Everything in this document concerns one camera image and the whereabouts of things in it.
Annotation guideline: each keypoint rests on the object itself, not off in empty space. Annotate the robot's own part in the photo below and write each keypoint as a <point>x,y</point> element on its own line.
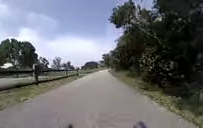
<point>70,126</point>
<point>140,125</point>

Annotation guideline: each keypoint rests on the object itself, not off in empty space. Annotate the row of distant trees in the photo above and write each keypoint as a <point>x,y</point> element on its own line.
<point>57,63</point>

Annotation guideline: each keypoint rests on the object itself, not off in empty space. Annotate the grass verge with fence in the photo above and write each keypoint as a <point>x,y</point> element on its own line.
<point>19,95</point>

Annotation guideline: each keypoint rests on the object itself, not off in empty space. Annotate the grass verge below wood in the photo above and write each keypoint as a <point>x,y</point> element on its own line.
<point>162,96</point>

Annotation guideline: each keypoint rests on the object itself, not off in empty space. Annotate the grey paved path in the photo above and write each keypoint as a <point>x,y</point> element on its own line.
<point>92,100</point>

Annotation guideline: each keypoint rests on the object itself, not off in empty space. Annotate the large dark green tree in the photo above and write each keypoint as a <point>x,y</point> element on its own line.
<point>15,53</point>

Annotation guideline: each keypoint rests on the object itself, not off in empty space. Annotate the wooden rail fence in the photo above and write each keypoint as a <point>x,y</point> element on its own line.
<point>35,74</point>

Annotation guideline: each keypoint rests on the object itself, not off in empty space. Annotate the dense wood of trees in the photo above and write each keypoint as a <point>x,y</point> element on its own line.
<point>169,43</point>

